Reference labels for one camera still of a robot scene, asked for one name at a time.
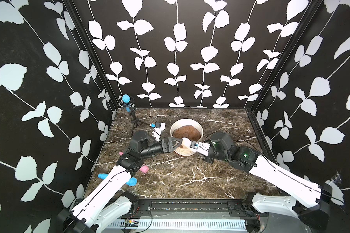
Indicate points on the white ceramic pot with mud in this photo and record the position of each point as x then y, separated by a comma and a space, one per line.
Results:
187, 128

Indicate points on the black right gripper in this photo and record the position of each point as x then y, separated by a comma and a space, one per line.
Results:
207, 160

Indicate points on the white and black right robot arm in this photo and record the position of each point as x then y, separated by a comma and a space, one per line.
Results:
305, 200

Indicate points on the blue silicone bottle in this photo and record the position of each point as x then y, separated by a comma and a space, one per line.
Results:
131, 182

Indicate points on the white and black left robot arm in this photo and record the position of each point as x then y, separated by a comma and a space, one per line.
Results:
94, 213

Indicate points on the small green circuit board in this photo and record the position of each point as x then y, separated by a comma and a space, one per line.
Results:
131, 223

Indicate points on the pink silicone bottle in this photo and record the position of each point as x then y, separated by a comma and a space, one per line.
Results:
144, 169

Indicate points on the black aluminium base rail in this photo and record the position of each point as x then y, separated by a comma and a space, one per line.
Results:
233, 207

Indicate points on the blue microphone on tripod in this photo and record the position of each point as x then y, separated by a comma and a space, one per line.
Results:
128, 103

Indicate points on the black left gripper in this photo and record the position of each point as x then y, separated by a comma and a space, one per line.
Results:
168, 146

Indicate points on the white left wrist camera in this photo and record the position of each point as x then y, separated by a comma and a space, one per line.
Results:
158, 128

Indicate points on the white slotted cable duct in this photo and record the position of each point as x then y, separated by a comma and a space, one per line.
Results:
183, 224

